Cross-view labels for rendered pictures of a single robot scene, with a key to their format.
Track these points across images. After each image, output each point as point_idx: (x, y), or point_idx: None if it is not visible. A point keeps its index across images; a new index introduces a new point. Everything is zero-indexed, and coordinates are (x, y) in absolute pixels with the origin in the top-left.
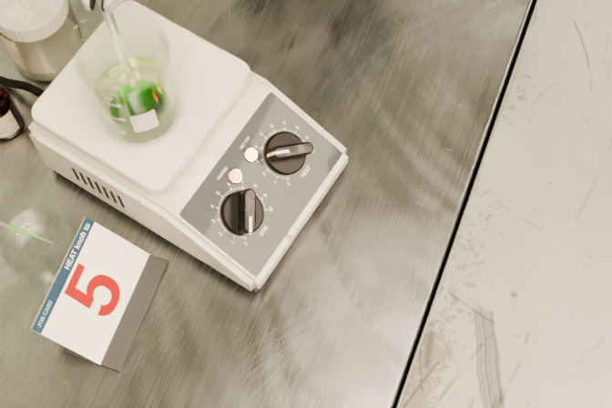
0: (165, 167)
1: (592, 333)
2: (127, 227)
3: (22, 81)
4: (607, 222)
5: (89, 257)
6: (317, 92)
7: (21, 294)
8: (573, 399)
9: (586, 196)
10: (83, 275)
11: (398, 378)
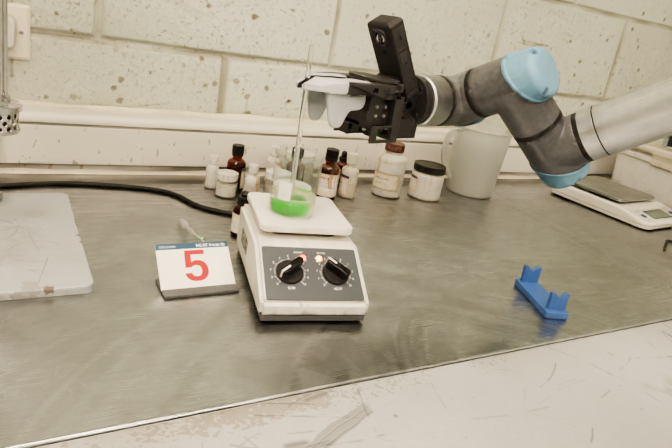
0: (275, 222)
1: None
2: (239, 275)
3: None
4: (495, 434)
5: (209, 253)
6: (381, 300)
7: None
8: None
9: (491, 416)
10: (199, 255)
11: (283, 392)
